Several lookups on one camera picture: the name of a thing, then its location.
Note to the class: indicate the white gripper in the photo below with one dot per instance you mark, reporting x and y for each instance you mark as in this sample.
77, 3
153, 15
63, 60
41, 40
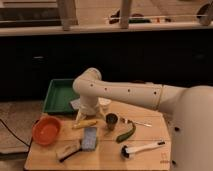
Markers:
89, 106

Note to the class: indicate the grey cloth piece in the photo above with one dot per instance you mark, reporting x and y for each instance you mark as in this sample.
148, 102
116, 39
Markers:
75, 104

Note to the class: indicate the green cucumber toy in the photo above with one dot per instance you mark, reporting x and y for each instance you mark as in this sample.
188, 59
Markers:
126, 135

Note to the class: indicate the dark plastic cup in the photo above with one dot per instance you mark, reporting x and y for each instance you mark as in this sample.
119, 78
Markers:
111, 120

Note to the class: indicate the wooden black scrub brush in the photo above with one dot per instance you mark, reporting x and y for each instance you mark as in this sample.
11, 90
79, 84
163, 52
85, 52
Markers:
64, 152

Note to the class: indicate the blue sponge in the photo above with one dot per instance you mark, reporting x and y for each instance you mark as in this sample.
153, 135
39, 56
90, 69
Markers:
89, 139

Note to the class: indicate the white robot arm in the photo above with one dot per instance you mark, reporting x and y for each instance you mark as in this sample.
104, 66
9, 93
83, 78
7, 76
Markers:
191, 108

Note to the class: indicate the wooden cutting board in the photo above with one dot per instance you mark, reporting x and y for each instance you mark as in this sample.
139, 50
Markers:
106, 156

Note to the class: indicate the white dish brush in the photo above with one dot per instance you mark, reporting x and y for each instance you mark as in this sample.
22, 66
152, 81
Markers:
126, 151

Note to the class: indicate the green plastic tray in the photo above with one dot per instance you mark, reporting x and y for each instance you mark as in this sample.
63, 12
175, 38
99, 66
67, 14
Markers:
59, 95

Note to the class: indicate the orange plastic bowl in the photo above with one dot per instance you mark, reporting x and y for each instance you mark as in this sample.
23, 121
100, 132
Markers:
46, 130

